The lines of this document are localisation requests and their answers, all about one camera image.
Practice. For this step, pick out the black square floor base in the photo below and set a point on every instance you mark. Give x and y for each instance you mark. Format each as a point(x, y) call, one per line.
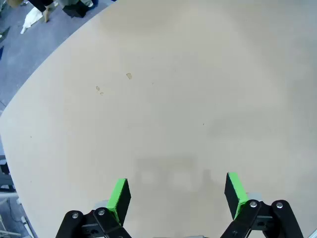
point(76, 11)

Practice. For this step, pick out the grey metal frame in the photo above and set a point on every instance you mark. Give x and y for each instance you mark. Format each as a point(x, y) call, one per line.
point(6, 178)

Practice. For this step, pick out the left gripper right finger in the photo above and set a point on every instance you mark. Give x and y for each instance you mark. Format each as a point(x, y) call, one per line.
point(235, 196)

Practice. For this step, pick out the white cloth on floor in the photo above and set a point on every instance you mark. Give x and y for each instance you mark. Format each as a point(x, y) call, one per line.
point(32, 16)

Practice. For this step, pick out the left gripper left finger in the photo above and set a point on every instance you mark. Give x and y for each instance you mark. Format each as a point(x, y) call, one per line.
point(119, 198)

